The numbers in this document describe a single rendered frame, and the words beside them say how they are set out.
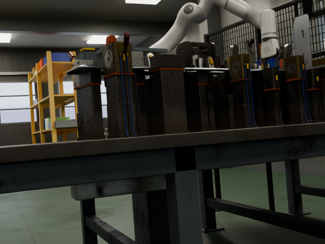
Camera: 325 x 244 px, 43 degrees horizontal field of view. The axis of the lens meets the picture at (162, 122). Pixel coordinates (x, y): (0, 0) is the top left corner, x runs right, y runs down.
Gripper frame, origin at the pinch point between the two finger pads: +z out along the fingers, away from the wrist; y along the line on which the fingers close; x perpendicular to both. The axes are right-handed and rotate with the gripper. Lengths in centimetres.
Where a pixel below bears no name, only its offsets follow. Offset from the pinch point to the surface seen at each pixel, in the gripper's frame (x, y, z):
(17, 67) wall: 96, -964, -172
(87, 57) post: -98, -30, -8
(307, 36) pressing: 26.5, 5.4, -17.6
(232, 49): -42.3, 15.4, -4.6
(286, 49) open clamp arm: -7.5, 17.8, -5.9
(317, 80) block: 7.0, 24.0, 11.0
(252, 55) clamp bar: 0.6, -14.8, -9.5
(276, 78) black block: -20.4, 21.0, 9.8
